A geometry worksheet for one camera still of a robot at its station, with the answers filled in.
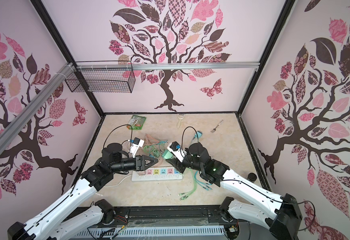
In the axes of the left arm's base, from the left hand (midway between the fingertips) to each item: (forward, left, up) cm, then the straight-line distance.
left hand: (156, 165), depth 67 cm
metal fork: (+39, -38, -23) cm, 59 cm away
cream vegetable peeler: (+49, -12, -23) cm, 55 cm away
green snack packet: (+46, +22, -23) cm, 56 cm away
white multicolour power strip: (+4, +4, -21) cm, 21 cm away
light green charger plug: (+15, +3, -17) cm, 23 cm away
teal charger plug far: (+33, -25, -22) cm, 47 cm away
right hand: (+6, -6, 0) cm, 8 cm away
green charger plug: (+5, -5, +1) cm, 7 cm away
